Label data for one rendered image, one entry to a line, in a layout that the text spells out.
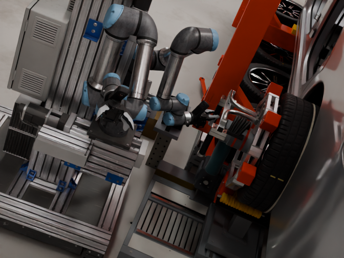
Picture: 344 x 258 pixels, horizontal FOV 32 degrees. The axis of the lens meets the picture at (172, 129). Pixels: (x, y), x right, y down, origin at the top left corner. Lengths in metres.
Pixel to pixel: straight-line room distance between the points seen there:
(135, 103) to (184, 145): 2.03
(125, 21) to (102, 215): 1.22
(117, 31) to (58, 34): 0.38
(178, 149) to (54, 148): 1.76
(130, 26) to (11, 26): 2.82
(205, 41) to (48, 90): 0.84
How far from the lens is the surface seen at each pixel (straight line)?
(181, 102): 3.19
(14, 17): 5.55
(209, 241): 3.55
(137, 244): 3.54
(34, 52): 3.03
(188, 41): 2.99
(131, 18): 2.66
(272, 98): 3.28
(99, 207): 3.46
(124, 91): 2.35
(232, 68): 3.62
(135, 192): 3.98
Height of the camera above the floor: 2.51
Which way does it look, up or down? 32 degrees down
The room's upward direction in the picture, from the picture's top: 24 degrees clockwise
